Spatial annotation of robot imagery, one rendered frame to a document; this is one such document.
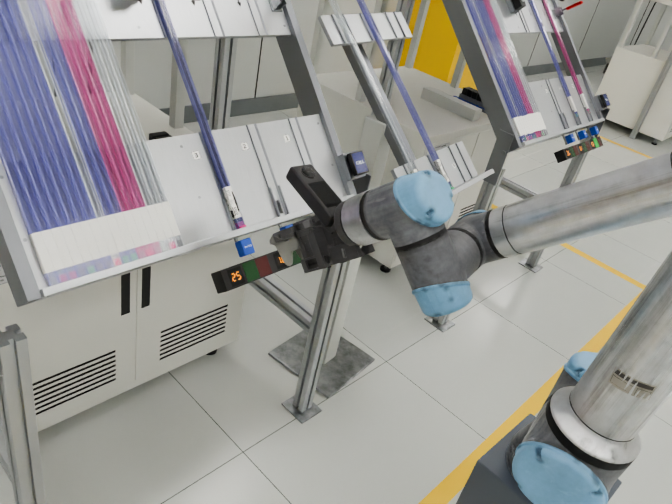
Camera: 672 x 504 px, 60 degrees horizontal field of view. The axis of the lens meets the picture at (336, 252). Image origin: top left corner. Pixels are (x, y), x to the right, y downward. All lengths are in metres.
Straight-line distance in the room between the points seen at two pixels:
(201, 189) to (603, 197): 0.66
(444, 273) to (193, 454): 1.02
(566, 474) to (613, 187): 0.35
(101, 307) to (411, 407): 0.96
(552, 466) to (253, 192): 0.70
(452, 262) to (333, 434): 1.01
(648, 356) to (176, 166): 0.78
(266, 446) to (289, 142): 0.83
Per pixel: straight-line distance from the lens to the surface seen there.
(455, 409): 1.91
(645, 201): 0.79
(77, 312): 1.42
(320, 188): 0.90
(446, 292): 0.78
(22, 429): 1.13
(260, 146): 1.18
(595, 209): 0.81
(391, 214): 0.77
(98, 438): 1.67
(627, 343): 0.72
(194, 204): 1.06
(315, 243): 0.89
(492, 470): 1.04
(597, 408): 0.77
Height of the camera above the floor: 1.29
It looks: 32 degrees down
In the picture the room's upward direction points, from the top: 13 degrees clockwise
